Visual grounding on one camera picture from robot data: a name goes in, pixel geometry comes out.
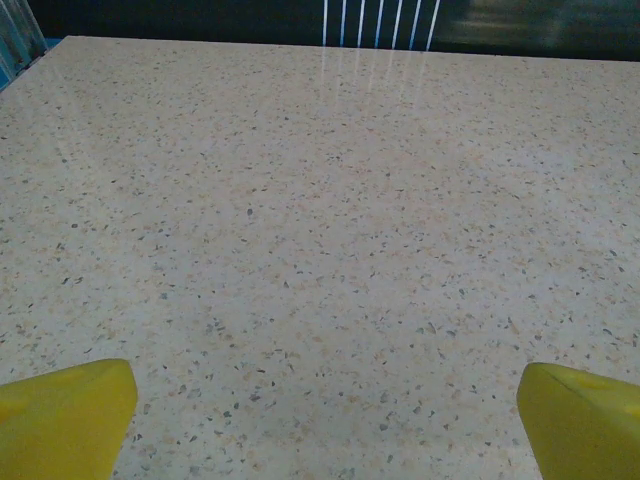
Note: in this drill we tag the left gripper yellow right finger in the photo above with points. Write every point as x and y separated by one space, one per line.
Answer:
585 430

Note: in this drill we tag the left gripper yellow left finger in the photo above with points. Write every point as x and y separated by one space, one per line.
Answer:
60 425

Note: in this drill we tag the aluminium frame post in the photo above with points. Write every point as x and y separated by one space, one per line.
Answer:
15 30

